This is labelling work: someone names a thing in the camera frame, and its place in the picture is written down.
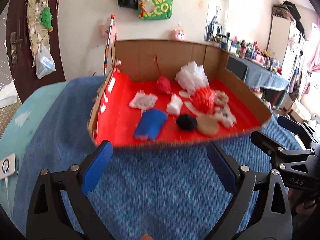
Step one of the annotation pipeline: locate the white rabbit hair clip card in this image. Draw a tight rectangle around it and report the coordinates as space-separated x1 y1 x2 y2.
184 95 237 128

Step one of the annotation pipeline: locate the brown round puff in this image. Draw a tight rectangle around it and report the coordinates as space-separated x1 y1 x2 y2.
196 115 219 135

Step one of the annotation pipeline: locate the red foam net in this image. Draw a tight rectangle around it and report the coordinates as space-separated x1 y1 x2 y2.
190 87 217 114

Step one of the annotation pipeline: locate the black mesh ball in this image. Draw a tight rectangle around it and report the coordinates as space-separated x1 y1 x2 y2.
176 114 197 132

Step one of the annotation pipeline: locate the white cloth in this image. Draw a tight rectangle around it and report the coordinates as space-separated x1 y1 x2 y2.
167 94 183 116

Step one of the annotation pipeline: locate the white mesh bath pouf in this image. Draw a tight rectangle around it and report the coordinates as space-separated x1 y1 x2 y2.
175 61 209 95

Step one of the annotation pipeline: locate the blue cloth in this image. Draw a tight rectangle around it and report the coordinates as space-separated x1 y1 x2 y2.
133 109 168 141

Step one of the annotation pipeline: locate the red knitted towel plush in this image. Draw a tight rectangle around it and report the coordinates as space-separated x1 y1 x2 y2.
152 53 173 95

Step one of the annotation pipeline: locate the beige scrunchie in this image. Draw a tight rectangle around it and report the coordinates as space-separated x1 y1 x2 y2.
214 90 229 106

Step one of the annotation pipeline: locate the person's right hand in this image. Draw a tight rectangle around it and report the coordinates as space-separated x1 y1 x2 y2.
287 189 319 216

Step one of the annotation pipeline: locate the pink curtain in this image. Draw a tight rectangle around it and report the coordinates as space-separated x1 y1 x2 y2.
300 18 319 98

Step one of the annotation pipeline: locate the table with blue cloth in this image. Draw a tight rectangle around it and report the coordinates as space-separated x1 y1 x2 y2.
226 55 290 105

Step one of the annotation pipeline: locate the white device on bed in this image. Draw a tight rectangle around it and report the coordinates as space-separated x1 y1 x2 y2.
0 153 17 180

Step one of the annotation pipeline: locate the white wardrobe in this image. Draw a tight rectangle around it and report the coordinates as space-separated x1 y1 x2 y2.
267 15 304 75

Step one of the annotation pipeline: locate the blue knitted blanket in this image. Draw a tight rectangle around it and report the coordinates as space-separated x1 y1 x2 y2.
12 76 303 240

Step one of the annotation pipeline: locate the cardboard box tray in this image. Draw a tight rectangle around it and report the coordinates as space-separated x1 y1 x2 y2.
87 40 272 149

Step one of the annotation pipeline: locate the white mesh sachet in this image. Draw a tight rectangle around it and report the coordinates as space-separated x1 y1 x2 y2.
129 90 158 112

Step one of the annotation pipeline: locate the dark brown door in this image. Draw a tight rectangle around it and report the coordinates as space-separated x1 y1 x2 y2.
4 0 67 103

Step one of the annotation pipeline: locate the pink plush toy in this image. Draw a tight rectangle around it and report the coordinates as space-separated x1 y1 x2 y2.
171 29 185 41

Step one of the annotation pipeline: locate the white plastic bag on door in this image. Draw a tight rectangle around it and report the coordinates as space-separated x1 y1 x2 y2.
35 42 56 80

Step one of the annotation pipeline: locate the green tote bag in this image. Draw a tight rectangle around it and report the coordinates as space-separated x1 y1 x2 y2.
138 0 173 21

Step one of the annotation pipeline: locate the beige hanging organizer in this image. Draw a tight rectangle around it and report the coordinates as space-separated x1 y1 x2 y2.
25 0 50 67

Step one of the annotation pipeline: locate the green plush toy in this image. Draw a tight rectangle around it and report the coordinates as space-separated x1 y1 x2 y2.
40 7 53 32

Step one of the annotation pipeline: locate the orange white pole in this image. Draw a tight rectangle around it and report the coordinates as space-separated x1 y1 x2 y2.
104 15 115 75

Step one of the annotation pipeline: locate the wall mirror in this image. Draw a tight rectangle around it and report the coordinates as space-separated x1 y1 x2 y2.
204 0 229 42

